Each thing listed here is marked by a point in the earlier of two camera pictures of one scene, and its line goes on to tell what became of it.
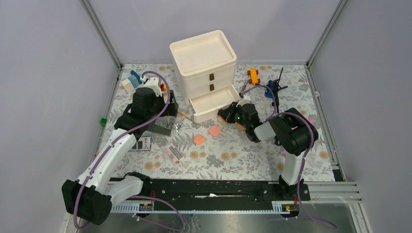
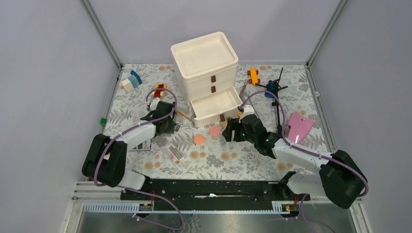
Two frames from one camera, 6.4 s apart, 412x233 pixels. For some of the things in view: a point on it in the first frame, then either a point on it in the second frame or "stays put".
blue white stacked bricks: (132, 82) stays put
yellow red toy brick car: (253, 73) stays put
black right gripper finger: (230, 114) -> (227, 132)
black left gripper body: (159, 104) -> (170, 124)
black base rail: (175, 190) stays put
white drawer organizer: (204, 69) stays put
